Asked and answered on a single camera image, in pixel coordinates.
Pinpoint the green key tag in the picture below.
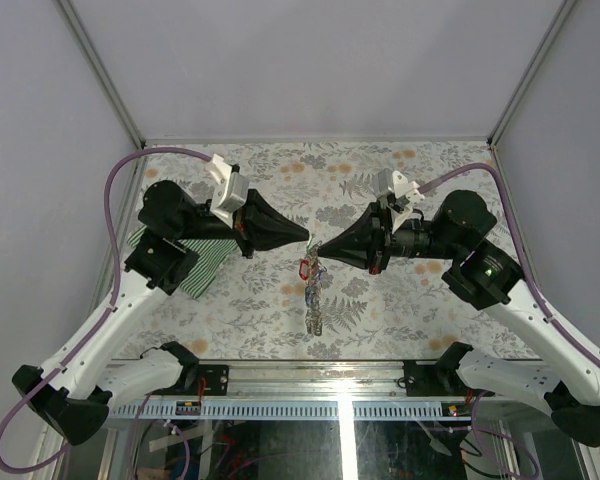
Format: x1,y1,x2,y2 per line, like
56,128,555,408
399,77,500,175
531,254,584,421
306,237,320,250

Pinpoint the green striped cloth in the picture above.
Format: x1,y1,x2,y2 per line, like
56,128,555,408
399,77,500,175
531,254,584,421
119,227,237,298

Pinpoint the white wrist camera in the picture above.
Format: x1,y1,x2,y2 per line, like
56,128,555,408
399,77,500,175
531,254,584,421
205,154,249,228
372,168,425,233

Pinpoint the aluminium front rail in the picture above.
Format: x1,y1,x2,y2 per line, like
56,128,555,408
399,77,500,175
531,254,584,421
104,358,551,401

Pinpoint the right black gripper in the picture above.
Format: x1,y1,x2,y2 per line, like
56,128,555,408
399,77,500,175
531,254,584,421
318,196,462,274

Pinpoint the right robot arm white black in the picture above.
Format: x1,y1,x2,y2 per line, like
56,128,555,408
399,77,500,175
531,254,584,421
318,190,600,447

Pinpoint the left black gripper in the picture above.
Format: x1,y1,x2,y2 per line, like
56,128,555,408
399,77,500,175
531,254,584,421
176,187,312,258

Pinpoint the metal key ring disc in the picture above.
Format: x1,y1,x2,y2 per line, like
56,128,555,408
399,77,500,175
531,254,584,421
300,244,327,337

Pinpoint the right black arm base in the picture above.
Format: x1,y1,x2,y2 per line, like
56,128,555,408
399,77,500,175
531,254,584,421
397,342,474,397

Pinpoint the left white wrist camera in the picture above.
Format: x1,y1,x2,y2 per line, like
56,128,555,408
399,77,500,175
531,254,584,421
205,154,249,228

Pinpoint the red key tag with key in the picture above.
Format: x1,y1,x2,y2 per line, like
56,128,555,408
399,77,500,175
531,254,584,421
299,259,312,281

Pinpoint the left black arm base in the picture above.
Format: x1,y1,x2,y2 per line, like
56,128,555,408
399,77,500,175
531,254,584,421
166,342,230,397

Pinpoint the right aluminium frame post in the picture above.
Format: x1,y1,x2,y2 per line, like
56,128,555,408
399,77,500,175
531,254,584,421
487,0,580,150

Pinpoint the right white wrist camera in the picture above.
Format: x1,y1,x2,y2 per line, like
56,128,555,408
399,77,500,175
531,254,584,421
372,168,425,233

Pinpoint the aluminium frame post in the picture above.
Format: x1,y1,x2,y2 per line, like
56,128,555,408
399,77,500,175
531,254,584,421
53,0,146,149
487,0,580,150

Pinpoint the left aluminium frame post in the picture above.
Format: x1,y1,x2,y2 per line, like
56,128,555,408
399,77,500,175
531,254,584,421
53,0,146,149

